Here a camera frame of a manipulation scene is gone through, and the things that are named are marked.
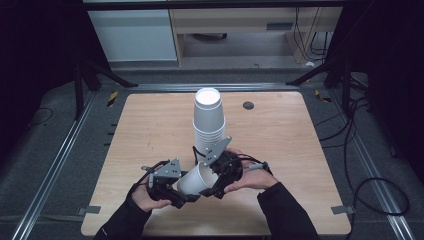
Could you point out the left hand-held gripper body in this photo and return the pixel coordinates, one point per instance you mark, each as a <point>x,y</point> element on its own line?
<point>166,171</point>

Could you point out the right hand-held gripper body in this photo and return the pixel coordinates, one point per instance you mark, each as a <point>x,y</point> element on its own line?
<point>221,163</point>

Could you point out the single white paper cup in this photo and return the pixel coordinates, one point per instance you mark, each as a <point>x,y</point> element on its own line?
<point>193,181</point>

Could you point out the stack of white paper cups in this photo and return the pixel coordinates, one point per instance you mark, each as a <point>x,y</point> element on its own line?
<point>209,116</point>

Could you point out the person's left hand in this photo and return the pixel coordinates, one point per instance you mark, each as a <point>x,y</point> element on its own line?
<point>146,200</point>

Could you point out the person's right hand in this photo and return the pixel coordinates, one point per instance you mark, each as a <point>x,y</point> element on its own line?
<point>255,180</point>

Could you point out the black table grommet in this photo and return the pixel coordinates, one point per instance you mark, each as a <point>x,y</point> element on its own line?
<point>248,105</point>

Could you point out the grey tape piece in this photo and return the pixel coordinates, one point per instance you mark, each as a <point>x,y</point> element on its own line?
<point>89,210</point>
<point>342,210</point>

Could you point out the yellow black tape strip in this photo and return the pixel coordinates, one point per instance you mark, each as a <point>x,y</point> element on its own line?
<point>112,98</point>
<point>322,96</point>

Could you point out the black metal stand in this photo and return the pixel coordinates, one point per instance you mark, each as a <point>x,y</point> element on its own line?
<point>80,86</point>
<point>346,83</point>

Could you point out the small white object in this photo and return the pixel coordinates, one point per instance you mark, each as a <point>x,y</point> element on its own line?
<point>310,64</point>

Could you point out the white cabinet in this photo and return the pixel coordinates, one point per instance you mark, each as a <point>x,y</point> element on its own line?
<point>133,35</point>

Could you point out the aluminium floor rail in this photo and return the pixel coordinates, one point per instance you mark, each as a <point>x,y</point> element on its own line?
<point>370,166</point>
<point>53,166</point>

